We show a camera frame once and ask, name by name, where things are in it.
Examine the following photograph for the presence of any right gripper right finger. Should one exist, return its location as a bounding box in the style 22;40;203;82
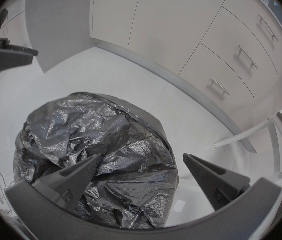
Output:
182;153;251;212

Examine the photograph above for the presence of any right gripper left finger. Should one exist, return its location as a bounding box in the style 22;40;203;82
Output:
33;153;103;211

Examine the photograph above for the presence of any black plastic bag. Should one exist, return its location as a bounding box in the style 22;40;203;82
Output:
13;92;179;229

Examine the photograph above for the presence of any white chair dark grey seat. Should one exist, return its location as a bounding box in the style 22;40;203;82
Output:
214;91;282;192

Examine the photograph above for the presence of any white cabinet with drawers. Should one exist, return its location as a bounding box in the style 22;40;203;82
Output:
90;0;282;154

